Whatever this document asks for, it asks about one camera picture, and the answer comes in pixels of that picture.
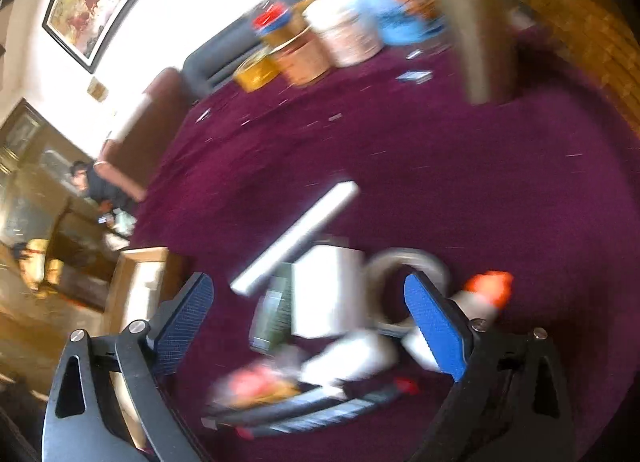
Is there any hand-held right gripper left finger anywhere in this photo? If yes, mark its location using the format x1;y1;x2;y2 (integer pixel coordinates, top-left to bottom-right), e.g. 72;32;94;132
41;272;216;462

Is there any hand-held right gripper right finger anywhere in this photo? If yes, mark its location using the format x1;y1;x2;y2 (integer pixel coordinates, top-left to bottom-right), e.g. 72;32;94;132
402;272;576;462

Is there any white glue bottle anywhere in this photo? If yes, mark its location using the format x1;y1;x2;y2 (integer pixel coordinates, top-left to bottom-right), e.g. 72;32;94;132
400;269;516;373

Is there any cardboard tray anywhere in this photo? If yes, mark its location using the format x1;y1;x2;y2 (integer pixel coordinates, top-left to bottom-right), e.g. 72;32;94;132
102;246;173;443

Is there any white charger cube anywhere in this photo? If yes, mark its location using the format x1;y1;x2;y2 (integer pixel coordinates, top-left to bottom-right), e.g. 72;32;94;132
290;244;368;340
300;332;398;385

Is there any clear packet with red item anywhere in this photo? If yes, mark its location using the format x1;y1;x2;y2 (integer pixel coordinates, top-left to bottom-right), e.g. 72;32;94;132
210;359;301;408

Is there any black marker red end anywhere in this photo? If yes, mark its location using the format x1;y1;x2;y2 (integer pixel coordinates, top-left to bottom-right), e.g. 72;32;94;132
202;376;418;430

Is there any long white tube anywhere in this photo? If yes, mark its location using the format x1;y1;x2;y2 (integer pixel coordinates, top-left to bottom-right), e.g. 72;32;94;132
230;181;361;297

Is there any tape roll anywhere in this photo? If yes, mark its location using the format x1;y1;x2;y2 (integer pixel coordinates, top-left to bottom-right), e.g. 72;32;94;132
365;248;453;337

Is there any green flat item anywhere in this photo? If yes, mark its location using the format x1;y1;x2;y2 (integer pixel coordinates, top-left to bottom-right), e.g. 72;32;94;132
249;262;296;353

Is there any maroon armchair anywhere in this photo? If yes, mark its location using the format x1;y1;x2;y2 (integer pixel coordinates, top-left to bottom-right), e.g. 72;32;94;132
97;66;201;203

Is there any wooden glass cabinet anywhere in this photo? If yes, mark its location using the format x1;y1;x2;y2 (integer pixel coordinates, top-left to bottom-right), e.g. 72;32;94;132
0;99;121;313

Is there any yellow box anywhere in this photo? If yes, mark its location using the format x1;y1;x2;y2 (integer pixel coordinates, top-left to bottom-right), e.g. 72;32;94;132
234;49;282;92

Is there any black sofa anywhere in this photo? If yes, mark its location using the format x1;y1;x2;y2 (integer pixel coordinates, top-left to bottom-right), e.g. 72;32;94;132
182;0;306;97

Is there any orange wicker jar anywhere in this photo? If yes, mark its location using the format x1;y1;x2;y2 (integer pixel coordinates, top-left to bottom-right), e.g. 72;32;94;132
272;24;333;87

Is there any white pink bucket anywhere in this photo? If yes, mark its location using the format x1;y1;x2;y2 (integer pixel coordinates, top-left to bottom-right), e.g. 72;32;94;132
302;0;385;68

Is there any woven wicker furniture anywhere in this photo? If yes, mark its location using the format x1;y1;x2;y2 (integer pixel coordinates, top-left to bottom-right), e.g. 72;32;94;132
492;0;640;143

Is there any tan upright post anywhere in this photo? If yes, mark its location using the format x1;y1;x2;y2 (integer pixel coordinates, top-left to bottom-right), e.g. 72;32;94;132
427;0;518;105

